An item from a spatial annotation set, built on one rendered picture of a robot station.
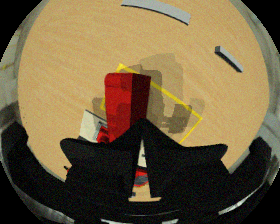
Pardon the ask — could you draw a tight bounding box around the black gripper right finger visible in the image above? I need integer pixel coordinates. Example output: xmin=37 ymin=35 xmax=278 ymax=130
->
xmin=143 ymin=119 xmax=228 ymax=197

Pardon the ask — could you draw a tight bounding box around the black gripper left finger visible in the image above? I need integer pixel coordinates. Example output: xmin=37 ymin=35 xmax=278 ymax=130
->
xmin=59 ymin=119 xmax=144 ymax=197

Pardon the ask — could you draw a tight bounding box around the yellow rectangular outline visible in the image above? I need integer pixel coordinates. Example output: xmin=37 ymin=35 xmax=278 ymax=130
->
xmin=99 ymin=64 xmax=203 ymax=144

